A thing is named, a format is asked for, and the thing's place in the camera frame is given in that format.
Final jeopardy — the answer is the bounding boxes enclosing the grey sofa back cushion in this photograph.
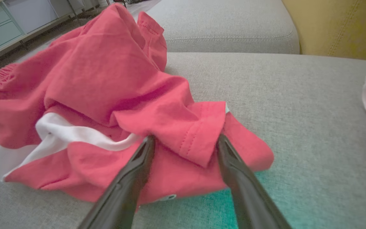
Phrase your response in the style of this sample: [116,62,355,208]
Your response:
[145,0,300,54]

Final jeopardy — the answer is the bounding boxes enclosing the grey sofa seat cushion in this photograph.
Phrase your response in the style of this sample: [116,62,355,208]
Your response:
[0,41,366,229]

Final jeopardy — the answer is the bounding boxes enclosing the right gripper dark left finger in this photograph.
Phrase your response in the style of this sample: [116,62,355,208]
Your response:
[77,135,156,229]

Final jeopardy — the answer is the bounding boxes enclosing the yellow sofa cushion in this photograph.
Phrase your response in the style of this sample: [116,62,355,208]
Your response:
[281,0,366,62]

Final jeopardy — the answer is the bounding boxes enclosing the red shorts with white stripe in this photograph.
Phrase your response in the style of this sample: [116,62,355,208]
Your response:
[0,3,275,204]

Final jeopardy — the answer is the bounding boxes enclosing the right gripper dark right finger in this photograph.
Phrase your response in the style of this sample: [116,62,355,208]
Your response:
[216,134,293,229]

